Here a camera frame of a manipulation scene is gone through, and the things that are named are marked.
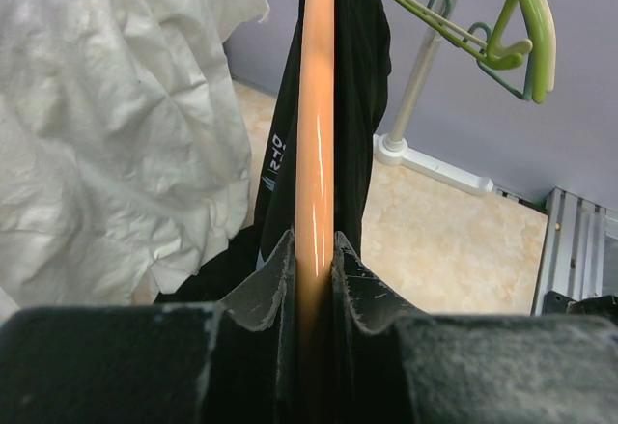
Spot metal clothes rack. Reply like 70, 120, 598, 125
379, 0, 504, 195

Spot off-white t-shirt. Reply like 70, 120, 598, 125
1, 0, 269, 316

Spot orange hanger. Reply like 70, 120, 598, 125
295, 0, 335, 423

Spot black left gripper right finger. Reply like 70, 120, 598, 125
331, 233, 617, 423

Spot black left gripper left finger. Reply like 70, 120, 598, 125
1, 232, 295, 423

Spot black t-shirt white trim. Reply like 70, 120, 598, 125
156, 0, 391, 303

